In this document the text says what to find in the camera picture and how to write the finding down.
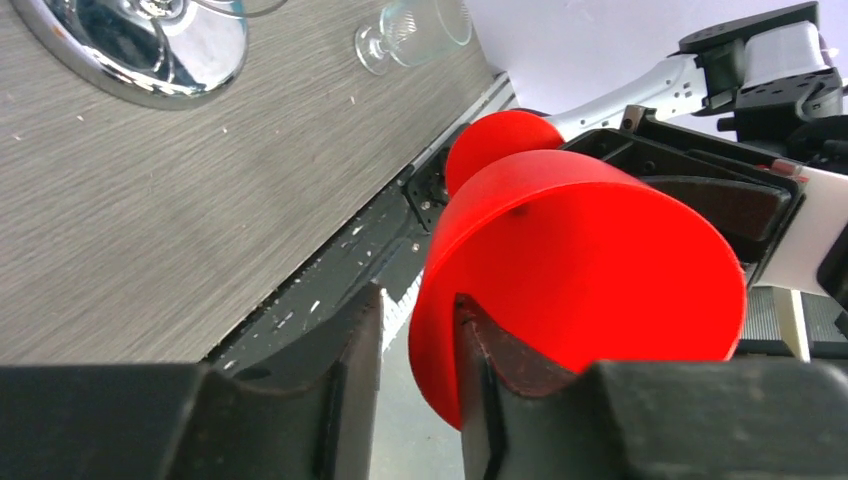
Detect red wine glass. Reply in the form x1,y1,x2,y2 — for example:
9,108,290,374
408,111,747,427

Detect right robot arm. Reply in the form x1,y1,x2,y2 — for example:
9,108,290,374
546,1,847,269

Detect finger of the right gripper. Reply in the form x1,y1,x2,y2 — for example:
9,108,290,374
564,106,805,265

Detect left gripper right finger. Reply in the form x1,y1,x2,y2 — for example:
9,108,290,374
453,294,847,479

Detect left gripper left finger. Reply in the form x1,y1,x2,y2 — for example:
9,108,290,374
1,284,382,479

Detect small clear glass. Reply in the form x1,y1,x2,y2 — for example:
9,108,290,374
354,0,473,75

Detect chrome wine glass rack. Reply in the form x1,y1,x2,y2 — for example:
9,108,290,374
12,0,284,110

